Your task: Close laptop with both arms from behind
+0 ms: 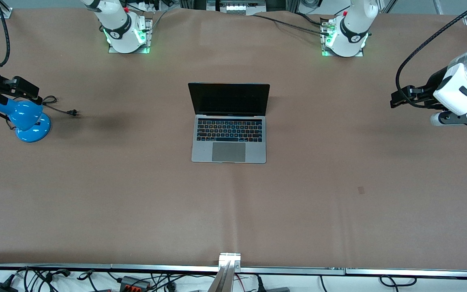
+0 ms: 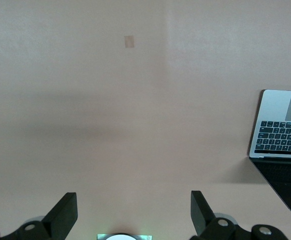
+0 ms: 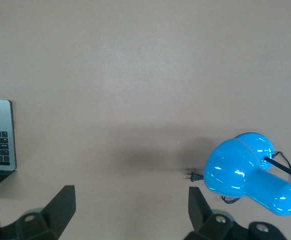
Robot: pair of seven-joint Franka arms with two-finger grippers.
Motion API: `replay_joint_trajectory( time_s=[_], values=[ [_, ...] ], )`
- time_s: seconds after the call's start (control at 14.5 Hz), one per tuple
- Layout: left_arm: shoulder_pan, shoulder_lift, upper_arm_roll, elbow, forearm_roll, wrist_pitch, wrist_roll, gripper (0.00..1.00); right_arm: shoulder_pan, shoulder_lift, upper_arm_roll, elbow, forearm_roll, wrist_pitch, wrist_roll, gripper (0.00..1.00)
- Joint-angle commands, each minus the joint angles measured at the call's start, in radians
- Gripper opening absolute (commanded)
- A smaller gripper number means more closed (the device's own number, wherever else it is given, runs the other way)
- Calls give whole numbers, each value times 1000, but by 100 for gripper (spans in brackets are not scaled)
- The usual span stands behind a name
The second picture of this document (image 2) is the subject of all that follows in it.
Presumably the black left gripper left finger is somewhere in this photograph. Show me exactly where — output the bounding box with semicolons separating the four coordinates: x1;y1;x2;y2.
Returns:
0;191;78;240

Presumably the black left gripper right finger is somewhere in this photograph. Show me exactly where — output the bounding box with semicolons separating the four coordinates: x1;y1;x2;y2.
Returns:
190;190;289;240

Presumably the silver laptop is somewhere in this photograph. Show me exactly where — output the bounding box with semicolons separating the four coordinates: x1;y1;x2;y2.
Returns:
249;89;291;215

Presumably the brown table cover mat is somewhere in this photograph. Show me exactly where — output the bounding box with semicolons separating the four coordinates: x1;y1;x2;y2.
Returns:
0;0;291;240

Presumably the small brown tape patch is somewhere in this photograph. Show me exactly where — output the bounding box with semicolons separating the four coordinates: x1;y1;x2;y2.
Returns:
124;35;135;48

